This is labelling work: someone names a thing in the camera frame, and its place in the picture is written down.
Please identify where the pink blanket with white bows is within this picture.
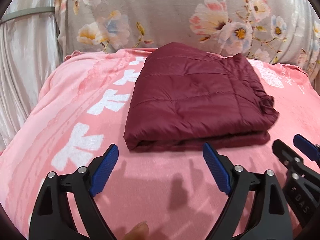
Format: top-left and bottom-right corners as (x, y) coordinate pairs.
(0, 48), (320, 240)

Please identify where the white satin curtain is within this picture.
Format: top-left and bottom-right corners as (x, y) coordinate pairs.
(1, 0), (61, 150)

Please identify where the grey floral quilt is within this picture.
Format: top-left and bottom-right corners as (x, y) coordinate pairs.
(55, 0), (319, 83)

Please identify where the maroon puffer jacket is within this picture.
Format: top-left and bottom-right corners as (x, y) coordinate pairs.
(124, 43), (279, 152)

